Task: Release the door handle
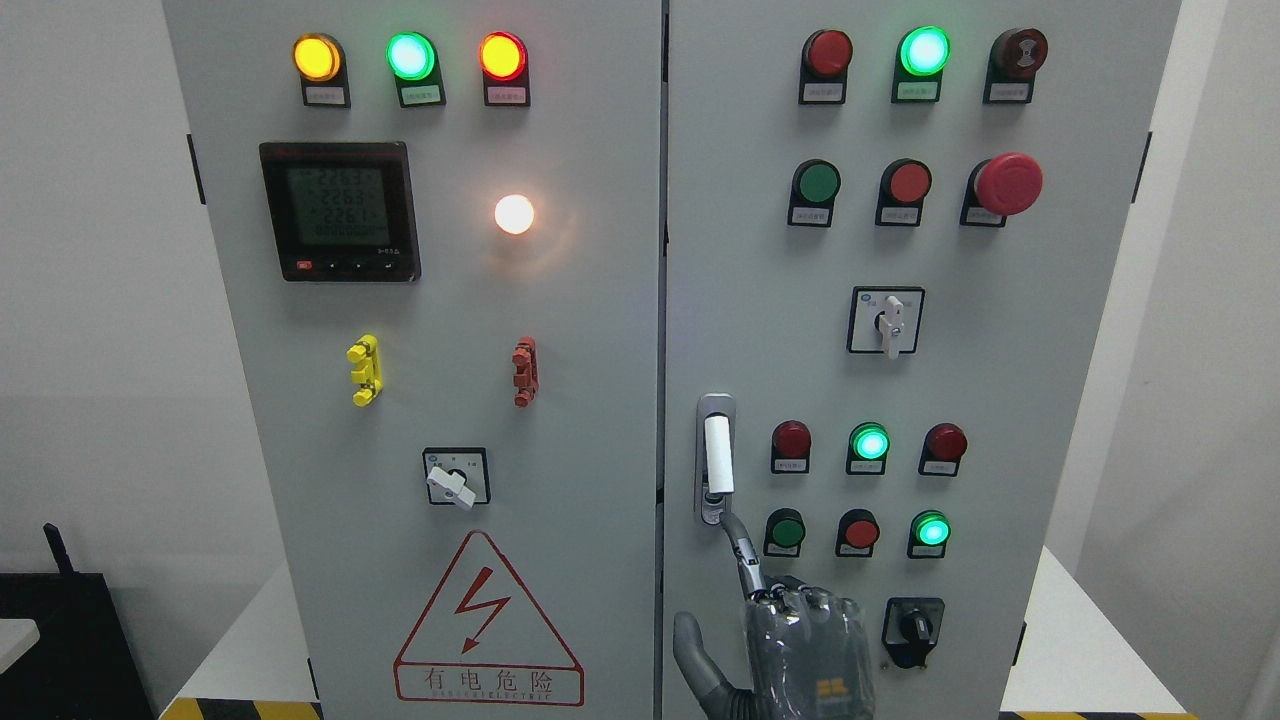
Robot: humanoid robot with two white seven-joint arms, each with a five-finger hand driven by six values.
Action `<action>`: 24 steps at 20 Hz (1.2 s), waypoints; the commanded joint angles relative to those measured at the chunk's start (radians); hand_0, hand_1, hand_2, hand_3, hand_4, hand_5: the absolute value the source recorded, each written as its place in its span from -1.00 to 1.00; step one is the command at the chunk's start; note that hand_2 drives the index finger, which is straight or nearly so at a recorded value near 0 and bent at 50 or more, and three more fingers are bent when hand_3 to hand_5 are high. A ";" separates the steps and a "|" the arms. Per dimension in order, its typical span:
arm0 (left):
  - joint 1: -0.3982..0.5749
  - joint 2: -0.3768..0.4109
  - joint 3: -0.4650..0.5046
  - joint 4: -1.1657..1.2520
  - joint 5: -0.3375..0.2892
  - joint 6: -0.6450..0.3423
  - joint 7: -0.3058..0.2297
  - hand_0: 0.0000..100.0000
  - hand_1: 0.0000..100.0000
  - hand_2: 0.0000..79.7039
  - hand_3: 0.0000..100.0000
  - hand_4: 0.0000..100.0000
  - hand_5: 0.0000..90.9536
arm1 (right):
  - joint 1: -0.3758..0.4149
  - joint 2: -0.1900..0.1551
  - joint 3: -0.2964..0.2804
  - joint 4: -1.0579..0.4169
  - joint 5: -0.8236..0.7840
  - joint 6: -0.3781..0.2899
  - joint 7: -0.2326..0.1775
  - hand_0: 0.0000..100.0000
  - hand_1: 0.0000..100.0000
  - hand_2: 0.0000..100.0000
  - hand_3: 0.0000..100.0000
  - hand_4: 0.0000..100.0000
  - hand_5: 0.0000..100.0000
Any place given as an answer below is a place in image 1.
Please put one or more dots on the silver swing door handle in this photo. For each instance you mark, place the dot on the silver swing door handle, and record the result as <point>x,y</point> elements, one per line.
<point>714,482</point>

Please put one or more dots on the red terminal connector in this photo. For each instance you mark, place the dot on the red terminal connector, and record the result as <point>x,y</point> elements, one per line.
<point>525,371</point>

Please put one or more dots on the grey electrical control cabinet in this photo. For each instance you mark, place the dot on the grey electrical control cabinet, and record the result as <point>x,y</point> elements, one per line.
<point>669,259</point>

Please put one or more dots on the dark red lamp middle left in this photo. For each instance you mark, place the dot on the dark red lamp middle left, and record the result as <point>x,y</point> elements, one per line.
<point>791,440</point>

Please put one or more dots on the dark red lamp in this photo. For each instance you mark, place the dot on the dark red lamp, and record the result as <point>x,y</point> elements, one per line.
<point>791,440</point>
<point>945,442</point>

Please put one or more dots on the white lit indicator lamp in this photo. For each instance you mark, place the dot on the white lit indicator lamp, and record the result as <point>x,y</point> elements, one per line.
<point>514,214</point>

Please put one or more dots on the green lit lamp middle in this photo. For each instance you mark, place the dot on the green lit lamp middle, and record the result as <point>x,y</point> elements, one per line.
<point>869,441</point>

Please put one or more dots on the green lit lamp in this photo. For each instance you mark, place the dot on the green lit lamp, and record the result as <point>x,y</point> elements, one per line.
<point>930,529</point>
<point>924,51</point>
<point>869,441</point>

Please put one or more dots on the green push button upper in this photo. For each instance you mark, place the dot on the green push button upper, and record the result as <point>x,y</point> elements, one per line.
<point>816,182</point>

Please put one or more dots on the yellow terminal connector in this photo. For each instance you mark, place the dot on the yellow terminal connector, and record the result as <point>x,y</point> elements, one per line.
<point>364,357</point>

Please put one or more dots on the red push button lower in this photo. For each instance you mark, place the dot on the red push button lower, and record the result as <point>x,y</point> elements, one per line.
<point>858,533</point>

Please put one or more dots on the red push button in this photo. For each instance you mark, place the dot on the red push button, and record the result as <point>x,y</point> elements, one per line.
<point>858,533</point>
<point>906,182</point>

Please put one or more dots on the dark red lamp middle right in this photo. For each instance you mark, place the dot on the dark red lamp middle right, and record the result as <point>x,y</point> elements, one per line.
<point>945,442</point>

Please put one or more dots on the red push button upper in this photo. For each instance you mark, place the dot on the red push button upper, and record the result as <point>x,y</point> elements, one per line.
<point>906,182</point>

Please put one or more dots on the red triangle electrical warning sticker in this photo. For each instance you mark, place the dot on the red triangle electrical warning sticker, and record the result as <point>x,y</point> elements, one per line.
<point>483,638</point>

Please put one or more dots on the black digital power meter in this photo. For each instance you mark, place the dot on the black digital power meter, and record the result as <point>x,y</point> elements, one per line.
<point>342,211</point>

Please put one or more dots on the red lit indicator lamp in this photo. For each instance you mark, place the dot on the red lit indicator lamp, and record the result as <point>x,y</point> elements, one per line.
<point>503,56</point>

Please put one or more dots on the green lit lamp lower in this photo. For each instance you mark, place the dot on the green lit lamp lower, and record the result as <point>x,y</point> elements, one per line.
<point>930,529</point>

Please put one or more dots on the red indicator lamp top right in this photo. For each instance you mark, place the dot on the red indicator lamp top right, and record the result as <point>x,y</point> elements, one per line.
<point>827,53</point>

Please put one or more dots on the green indicator lamp top left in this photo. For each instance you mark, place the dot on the green indicator lamp top left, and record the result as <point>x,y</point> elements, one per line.
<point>410,56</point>

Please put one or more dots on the red emergency stop button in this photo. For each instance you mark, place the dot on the red emergency stop button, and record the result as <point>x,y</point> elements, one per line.
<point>1008,184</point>

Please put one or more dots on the green lit lamp top right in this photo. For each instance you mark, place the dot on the green lit lamp top right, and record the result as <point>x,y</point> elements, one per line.
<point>924,51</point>

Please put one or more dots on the yellow indicator lamp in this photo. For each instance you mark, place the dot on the yellow indicator lamp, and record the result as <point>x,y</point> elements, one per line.
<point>317,57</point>

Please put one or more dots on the dark red buzzer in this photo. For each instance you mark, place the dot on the dark red buzzer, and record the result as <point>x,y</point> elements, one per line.
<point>1017,54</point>

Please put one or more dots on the black box at left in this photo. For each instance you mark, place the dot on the black box at left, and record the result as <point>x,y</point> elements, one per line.
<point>81,667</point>

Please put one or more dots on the white rotary switch left door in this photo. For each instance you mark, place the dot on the white rotary switch left door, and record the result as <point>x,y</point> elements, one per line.
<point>457,476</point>

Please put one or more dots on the white rotary switch upper right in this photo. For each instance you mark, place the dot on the white rotary switch upper right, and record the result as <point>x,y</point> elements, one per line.
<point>885,320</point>

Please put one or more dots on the black rotary selector switch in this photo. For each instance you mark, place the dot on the black rotary selector switch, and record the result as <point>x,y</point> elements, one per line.
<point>911,629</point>

